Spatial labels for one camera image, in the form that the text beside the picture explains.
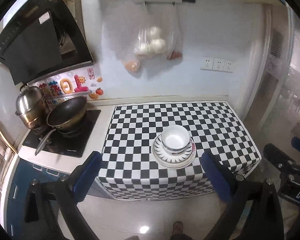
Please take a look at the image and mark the white plate pink blossoms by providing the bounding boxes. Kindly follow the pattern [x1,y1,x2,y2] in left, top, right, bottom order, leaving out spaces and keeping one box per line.
[151,136,196,170]

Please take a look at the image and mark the white bowl red flowers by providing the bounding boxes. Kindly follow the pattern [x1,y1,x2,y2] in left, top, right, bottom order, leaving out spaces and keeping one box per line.
[161,125,190,152]

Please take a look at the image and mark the white plate blue leaf rim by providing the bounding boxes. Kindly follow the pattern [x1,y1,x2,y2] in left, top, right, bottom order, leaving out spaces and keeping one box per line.
[152,135,194,164]

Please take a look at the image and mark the blue cabinet front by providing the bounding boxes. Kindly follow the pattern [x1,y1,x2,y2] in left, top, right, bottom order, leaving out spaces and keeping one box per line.
[6,159,64,239]

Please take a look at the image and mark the black gas stove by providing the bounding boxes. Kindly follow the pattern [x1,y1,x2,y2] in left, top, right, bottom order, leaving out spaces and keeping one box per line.
[21,109,102,158]

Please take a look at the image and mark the black white checkered mat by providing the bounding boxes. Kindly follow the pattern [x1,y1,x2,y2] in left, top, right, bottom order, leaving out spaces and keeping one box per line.
[97,101,261,200]

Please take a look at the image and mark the dark wok pan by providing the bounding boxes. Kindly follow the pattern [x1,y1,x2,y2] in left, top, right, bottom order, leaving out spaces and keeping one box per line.
[34,96,88,155]

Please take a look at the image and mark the steel stock pot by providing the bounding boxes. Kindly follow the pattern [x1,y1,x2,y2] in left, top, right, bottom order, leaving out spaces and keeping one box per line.
[15,84,50,129]

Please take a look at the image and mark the small orange food bag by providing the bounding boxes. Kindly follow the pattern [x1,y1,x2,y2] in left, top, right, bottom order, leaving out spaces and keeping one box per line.
[123,60,141,72]

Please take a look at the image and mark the small red food bag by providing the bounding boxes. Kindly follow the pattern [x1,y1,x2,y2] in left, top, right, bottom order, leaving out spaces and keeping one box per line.
[167,50,183,60]

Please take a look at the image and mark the black range hood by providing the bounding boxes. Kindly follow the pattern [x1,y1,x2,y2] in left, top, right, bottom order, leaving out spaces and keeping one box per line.
[0,0,93,85]

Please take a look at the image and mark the clear bag white buns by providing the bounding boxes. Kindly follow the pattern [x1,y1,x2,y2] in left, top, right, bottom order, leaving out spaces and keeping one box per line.
[134,3,182,59]

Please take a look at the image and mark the colourful wall stickers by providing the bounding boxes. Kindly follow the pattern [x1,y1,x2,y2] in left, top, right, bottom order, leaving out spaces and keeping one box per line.
[33,66,104,106]

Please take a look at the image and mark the white wall socket strip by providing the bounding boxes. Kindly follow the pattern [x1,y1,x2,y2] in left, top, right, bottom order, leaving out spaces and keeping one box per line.
[200,57,235,73]

